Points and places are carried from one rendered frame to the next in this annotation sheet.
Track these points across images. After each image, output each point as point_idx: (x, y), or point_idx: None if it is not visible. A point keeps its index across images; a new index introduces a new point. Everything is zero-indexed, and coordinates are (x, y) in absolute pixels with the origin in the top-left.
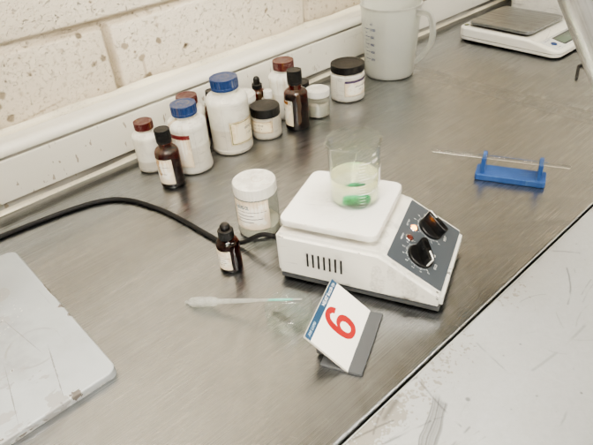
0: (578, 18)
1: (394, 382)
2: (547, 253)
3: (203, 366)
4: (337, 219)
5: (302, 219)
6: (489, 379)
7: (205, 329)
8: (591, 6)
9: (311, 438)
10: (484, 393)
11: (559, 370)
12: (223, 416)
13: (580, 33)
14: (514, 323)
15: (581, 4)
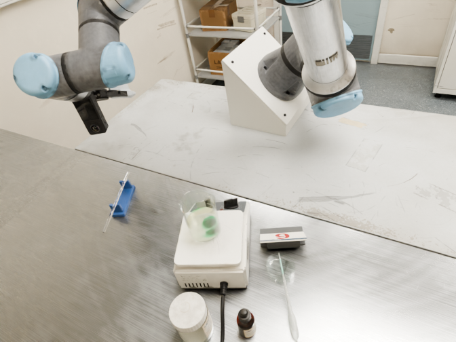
0: (331, 20)
1: (298, 215)
2: (193, 180)
3: (337, 300)
4: (231, 231)
5: (237, 249)
6: (279, 188)
7: (311, 315)
8: (335, 14)
9: (344, 234)
10: (288, 188)
11: (265, 171)
12: (357, 273)
13: (330, 25)
14: (245, 185)
15: (333, 15)
